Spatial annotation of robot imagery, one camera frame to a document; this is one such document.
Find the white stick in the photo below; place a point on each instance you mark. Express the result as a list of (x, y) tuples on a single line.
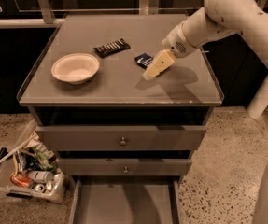
[(22, 145)]

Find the grey drawer cabinet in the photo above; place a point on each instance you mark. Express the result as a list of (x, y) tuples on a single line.
[(118, 95)]

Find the grey open bottom drawer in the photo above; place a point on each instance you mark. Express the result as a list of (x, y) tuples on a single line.
[(125, 200)]

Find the white diagonal post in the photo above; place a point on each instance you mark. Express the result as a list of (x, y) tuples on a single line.
[(260, 101)]

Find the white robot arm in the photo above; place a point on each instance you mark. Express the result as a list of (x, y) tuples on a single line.
[(183, 40)]

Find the green snack bag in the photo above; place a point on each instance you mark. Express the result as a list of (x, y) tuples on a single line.
[(46, 159)]

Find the dark brown snack bar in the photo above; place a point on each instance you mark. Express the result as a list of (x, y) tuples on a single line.
[(112, 48)]

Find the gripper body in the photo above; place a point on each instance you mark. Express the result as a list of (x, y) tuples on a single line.
[(176, 43)]

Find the metal window frame rail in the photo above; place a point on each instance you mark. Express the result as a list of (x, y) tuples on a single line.
[(77, 16)]

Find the grey top drawer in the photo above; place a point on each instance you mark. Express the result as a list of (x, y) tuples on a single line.
[(121, 138)]

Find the white paper bowl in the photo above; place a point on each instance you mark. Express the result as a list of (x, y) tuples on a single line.
[(76, 68)]

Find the grey middle drawer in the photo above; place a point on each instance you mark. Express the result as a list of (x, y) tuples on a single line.
[(124, 167)]

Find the silver can top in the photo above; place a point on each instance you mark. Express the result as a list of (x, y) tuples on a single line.
[(39, 188)]

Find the clear plastic bin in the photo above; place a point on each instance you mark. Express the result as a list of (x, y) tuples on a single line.
[(30, 169)]

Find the blue rxbar blueberry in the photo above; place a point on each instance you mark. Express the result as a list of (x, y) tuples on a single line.
[(143, 60)]

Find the white soda can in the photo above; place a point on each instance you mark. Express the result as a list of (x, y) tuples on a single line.
[(40, 176)]

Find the red soda can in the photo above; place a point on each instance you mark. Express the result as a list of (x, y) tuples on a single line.
[(21, 180)]

